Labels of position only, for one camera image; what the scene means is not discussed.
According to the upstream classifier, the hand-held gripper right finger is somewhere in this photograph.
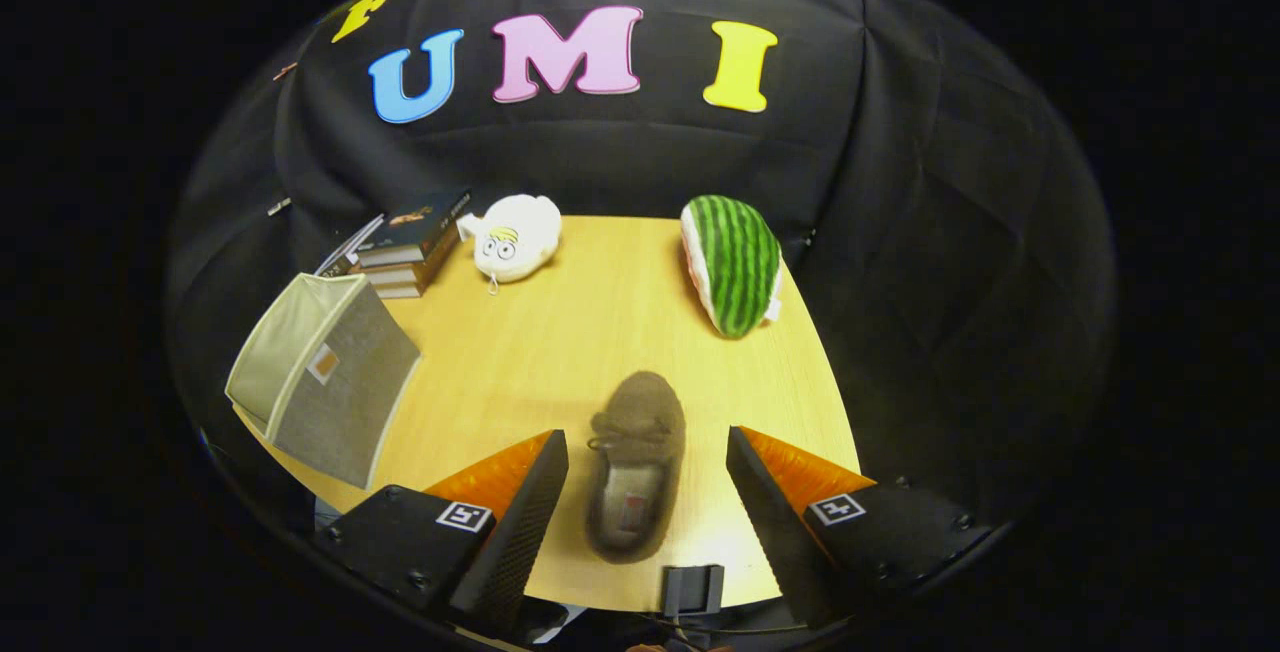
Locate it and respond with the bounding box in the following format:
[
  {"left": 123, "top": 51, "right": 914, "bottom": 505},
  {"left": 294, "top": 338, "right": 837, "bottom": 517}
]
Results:
[{"left": 726, "top": 426, "right": 996, "bottom": 631}]

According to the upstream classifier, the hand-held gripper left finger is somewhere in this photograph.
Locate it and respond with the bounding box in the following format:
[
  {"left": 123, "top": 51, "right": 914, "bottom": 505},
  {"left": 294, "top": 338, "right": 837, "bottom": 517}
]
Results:
[{"left": 320, "top": 430, "right": 571, "bottom": 639}]

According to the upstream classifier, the brown shoe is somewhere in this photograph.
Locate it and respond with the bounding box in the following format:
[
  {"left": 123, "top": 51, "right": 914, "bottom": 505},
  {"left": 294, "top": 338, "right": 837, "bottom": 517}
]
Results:
[{"left": 584, "top": 371, "right": 688, "bottom": 564}]

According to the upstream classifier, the grey fabric storage box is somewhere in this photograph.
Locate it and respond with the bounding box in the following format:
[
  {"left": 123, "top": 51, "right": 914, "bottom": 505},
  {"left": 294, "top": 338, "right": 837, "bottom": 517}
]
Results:
[{"left": 225, "top": 272, "right": 422, "bottom": 491}]

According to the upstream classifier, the watermelon slice plush toy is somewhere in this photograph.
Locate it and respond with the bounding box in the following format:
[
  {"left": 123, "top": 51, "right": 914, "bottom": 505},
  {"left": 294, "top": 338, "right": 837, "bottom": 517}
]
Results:
[{"left": 680, "top": 195, "right": 784, "bottom": 340}]

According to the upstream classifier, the book with brown cover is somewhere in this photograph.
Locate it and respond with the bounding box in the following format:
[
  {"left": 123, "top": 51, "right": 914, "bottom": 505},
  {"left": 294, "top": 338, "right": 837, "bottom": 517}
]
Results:
[{"left": 348, "top": 250, "right": 446, "bottom": 289}]

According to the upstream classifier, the white plush toy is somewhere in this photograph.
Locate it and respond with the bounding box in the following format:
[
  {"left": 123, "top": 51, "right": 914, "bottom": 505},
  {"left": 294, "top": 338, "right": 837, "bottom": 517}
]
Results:
[{"left": 457, "top": 194, "right": 564, "bottom": 294}]

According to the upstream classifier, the dark blue book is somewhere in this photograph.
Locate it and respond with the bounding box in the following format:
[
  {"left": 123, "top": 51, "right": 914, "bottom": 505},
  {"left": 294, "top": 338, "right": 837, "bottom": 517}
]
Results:
[{"left": 354, "top": 190, "right": 472, "bottom": 269}]

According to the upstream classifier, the white book with dark picture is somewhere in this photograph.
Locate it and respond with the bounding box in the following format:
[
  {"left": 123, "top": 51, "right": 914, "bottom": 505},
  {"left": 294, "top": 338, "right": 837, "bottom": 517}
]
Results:
[{"left": 314, "top": 215, "right": 387, "bottom": 279}]

